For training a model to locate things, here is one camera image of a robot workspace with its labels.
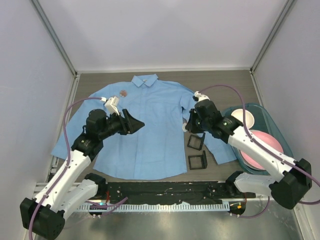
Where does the orange painted round brooch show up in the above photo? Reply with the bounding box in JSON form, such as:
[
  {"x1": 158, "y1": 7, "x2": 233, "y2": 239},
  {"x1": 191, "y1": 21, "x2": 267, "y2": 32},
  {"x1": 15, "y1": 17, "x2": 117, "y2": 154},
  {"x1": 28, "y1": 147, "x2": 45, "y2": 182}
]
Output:
[{"x1": 182, "y1": 122, "x2": 188, "y2": 132}]

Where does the pink blossom round brooch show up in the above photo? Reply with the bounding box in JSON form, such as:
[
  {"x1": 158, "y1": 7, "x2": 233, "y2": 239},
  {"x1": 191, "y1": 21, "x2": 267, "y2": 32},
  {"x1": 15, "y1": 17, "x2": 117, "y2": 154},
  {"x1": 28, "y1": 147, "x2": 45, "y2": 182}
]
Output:
[{"x1": 119, "y1": 90, "x2": 128, "y2": 98}]

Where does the blue button-up shirt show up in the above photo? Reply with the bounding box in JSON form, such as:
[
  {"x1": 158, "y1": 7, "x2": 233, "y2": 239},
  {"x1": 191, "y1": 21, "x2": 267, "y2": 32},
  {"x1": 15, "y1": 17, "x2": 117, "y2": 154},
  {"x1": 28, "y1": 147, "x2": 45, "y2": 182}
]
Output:
[{"x1": 50, "y1": 73, "x2": 237, "y2": 181}]

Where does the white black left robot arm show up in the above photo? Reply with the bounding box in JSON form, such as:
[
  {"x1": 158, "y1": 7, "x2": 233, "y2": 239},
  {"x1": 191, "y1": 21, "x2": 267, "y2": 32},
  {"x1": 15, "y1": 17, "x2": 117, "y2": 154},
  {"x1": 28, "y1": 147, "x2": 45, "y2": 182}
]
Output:
[{"x1": 20, "y1": 109, "x2": 145, "y2": 240}]

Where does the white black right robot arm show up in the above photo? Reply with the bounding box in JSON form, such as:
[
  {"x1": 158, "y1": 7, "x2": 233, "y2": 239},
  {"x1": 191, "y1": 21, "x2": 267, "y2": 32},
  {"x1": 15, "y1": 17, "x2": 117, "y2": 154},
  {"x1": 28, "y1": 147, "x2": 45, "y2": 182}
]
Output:
[{"x1": 185, "y1": 97, "x2": 312, "y2": 210}]

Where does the white bowl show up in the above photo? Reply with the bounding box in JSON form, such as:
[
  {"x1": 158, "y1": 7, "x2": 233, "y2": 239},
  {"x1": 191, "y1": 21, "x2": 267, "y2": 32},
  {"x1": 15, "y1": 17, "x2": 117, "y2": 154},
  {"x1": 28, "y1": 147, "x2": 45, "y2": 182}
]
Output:
[{"x1": 231, "y1": 108, "x2": 255, "y2": 129}]

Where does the teal plastic bin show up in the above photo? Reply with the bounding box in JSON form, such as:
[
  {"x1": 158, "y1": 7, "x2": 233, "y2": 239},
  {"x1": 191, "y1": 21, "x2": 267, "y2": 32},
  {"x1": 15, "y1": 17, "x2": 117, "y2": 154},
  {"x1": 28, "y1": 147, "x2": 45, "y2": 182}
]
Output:
[{"x1": 222, "y1": 102, "x2": 294, "y2": 176}]

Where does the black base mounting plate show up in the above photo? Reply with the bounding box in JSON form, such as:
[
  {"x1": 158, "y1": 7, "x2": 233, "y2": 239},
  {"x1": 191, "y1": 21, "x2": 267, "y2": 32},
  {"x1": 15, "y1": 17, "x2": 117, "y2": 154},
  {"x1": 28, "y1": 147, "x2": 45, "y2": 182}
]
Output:
[{"x1": 84, "y1": 180, "x2": 257, "y2": 204}]

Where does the pink plate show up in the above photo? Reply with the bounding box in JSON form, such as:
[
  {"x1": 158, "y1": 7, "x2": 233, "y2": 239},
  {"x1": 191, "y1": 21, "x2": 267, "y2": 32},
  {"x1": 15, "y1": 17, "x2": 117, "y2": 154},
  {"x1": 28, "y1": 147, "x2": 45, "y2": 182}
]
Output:
[{"x1": 240, "y1": 130, "x2": 284, "y2": 171}]

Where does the black square frame upper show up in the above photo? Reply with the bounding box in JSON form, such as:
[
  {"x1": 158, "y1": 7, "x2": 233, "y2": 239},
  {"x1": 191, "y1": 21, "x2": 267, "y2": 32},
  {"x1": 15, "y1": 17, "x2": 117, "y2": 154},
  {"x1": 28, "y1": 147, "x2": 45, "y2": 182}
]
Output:
[{"x1": 187, "y1": 133, "x2": 206, "y2": 151}]

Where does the black square frame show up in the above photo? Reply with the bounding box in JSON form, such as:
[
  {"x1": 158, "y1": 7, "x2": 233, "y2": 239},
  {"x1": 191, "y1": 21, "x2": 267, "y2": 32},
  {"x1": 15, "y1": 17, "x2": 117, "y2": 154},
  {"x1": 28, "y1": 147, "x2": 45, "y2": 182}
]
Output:
[
  {"x1": 188, "y1": 150, "x2": 208, "y2": 171},
  {"x1": 187, "y1": 133, "x2": 206, "y2": 151}
]

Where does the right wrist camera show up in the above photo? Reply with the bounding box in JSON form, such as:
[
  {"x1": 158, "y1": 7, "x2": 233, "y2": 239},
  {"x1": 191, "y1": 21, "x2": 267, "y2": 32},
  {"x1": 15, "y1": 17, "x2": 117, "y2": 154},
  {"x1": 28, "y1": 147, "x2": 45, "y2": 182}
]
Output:
[{"x1": 192, "y1": 91, "x2": 210, "y2": 103}]

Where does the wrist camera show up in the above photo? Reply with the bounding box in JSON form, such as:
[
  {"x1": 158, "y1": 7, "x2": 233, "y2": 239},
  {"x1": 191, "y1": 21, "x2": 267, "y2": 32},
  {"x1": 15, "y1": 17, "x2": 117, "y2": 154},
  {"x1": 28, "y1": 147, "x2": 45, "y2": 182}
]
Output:
[
  {"x1": 100, "y1": 96, "x2": 121, "y2": 116},
  {"x1": 192, "y1": 91, "x2": 210, "y2": 103}
]

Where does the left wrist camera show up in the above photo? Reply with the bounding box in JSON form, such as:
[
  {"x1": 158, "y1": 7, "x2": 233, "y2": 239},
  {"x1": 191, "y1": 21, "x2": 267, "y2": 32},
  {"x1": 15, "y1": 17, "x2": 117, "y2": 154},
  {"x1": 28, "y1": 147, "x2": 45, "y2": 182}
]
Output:
[{"x1": 100, "y1": 96, "x2": 121, "y2": 116}]

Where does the black square frame lower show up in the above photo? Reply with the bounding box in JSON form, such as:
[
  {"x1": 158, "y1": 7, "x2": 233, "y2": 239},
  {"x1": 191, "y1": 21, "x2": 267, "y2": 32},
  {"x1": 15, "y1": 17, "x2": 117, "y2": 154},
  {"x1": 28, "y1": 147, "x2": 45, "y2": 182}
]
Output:
[{"x1": 188, "y1": 150, "x2": 208, "y2": 171}]

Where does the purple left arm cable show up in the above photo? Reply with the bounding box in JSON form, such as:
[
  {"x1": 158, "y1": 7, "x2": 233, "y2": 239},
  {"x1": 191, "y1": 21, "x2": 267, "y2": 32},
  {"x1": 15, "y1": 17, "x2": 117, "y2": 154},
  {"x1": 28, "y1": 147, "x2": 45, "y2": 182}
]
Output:
[{"x1": 27, "y1": 96, "x2": 130, "y2": 235}]

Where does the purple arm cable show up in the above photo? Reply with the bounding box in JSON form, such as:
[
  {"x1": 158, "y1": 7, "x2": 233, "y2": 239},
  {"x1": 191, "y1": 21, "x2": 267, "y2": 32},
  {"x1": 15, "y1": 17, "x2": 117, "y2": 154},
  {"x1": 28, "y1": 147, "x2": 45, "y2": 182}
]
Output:
[
  {"x1": 199, "y1": 84, "x2": 320, "y2": 218},
  {"x1": 27, "y1": 96, "x2": 130, "y2": 235}
]

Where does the white slotted cable duct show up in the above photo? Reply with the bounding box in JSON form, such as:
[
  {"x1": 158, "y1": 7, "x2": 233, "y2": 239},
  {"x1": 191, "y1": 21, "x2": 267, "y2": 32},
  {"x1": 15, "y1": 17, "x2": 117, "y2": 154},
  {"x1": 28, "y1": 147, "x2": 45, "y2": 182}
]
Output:
[{"x1": 74, "y1": 201, "x2": 230, "y2": 213}]

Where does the aluminium frame rail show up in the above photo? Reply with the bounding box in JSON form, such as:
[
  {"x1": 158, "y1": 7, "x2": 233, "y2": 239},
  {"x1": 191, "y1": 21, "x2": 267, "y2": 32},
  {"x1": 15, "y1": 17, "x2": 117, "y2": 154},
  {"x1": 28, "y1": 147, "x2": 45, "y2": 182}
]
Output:
[{"x1": 31, "y1": 180, "x2": 306, "y2": 203}]

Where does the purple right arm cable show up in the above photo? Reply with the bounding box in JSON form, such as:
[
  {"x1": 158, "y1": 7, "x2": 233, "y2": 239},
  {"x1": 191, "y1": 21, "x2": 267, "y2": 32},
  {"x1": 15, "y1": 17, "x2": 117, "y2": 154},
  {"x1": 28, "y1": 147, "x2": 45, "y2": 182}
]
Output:
[{"x1": 199, "y1": 84, "x2": 320, "y2": 218}]

